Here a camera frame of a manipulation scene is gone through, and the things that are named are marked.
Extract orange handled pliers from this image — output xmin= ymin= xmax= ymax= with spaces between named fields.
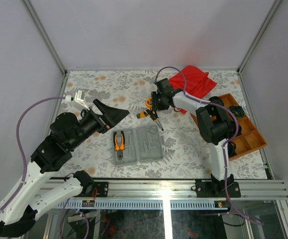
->
xmin=113 ymin=131 xmax=125 ymax=161

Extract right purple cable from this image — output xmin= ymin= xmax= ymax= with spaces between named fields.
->
xmin=155 ymin=66 xmax=264 ymax=226

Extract green black spinning top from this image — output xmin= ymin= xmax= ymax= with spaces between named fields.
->
xmin=228 ymin=105 xmax=246 ymax=120

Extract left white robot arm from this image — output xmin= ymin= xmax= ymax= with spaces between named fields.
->
xmin=0 ymin=99 xmax=129 ymax=238

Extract orange tape measure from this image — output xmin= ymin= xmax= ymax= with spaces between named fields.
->
xmin=145 ymin=97 xmax=153 ymax=109

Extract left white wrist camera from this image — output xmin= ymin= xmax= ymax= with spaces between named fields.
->
xmin=65 ymin=89 xmax=90 ymax=111

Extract red folded cloth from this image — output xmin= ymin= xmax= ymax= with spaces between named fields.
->
xmin=169 ymin=65 xmax=218 ymax=114

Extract black yellow screwdriver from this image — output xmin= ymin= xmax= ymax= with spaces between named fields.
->
xmin=146 ymin=109 xmax=164 ymax=131

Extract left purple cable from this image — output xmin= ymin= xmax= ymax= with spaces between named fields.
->
xmin=0 ymin=96 xmax=67 ymax=225

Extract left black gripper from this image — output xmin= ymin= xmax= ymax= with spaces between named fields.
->
xmin=70 ymin=99 xmax=131 ymax=150

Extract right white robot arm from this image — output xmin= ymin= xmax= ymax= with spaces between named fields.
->
xmin=151 ymin=78 xmax=234 ymax=196

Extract hex key set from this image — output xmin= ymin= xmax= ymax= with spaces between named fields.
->
xmin=136 ymin=112 xmax=147 ymax=119

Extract purple cable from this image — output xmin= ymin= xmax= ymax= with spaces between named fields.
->
xmin=0 ymin=96 xmax=67 ymax=225
xmin=155 ymin=66 xmax=264 ymax=226

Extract grey plastic tool case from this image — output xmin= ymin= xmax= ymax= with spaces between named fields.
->
xmin=112 ymin=124 xmax=163 ymax=167

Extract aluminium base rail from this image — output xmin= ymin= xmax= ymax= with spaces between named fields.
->
xmin=55 ymin=179 xmax=288 ymax=210

